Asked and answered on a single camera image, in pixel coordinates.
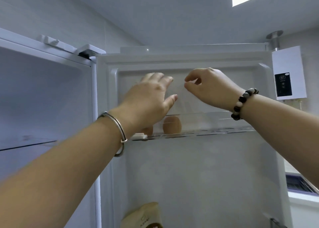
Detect silver vent pipe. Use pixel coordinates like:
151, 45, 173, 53
266, 30, 284, 51

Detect white wall water heater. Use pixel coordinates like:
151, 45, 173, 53
271, 45, 307, 101

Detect person's right hand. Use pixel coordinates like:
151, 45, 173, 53
183, 67, 246, 112

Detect person's right forearm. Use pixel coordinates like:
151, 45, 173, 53
240, 93, 319, 168

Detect white refrigerator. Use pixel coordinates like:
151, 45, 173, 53
0, 27, 293, 228

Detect person's left hand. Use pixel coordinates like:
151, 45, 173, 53
116, 72, 179, 138

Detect brown white beaded bracelet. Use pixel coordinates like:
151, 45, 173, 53
230, 87, 259, 121

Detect brown eggs in door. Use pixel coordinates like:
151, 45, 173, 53
129, 109, 257, 142

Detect person's left forearm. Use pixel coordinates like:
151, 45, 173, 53
0, 110, 129, 228

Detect coconut snack pouch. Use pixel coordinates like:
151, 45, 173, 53
121, 201, 164, 228

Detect silver bangle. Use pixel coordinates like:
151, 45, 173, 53
96, 111, 128, 158

